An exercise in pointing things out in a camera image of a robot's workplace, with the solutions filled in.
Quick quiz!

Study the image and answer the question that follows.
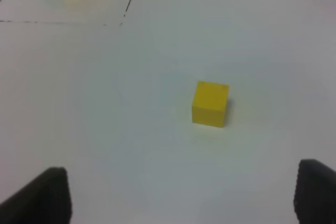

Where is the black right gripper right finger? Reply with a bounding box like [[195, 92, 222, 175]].
[[293, 159, 335, 224]]

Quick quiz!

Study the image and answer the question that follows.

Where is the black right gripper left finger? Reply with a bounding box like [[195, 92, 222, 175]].
[[1, 167, 72, 223]]

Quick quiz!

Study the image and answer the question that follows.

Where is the yellow cube block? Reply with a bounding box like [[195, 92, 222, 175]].
[[192, 81, 229, 128]]

